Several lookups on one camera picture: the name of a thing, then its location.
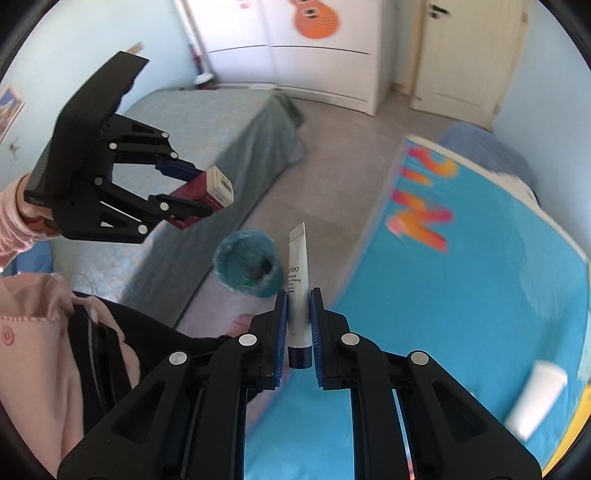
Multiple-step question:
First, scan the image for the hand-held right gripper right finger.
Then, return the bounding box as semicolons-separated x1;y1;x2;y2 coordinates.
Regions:
310;287;541;480

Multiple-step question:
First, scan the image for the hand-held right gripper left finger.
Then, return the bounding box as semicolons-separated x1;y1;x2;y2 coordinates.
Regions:
58;288;289;480

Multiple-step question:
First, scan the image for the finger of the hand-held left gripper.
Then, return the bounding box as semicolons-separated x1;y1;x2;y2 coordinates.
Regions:
104;115;204;183
58;178;218;244

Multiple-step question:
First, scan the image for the maroon carton box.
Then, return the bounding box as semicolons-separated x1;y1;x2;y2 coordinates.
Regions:
168;166;235;230

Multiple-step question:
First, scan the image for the white cosmetic tube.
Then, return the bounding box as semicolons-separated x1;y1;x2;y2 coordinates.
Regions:
286;223;313;368

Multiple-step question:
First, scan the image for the teal trash bin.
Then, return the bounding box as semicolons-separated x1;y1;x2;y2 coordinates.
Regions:
212;229;286;299

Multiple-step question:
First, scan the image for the person's left forearm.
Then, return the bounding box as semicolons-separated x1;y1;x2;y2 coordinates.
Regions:
0;175;51;268

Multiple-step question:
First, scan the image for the bed with grey-green cover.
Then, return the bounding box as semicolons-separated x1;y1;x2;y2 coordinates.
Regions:
48;87;306;326

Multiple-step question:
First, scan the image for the white stick vacuum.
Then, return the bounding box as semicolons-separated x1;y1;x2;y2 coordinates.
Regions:
181;0;219;87

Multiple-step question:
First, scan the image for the blue printed table mat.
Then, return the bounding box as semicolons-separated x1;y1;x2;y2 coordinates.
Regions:
244;134;591;480

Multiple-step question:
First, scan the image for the white wardrobe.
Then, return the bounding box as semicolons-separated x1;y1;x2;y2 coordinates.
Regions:
185;0;385;117

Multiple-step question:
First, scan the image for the orange guitar sticker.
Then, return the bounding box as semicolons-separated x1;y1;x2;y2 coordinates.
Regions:
290;0;343;40

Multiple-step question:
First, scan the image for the person's pink hoodie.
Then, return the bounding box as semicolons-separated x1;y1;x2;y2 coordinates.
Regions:
0;272;141;467

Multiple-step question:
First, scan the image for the white paper cup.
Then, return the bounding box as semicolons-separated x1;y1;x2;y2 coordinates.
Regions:
505;361;568;441

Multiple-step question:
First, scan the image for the cream door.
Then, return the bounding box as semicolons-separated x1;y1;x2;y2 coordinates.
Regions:
410;0;528;129

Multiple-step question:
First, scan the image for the wall picture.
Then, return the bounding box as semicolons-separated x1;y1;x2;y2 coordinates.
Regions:
0;87;25;141

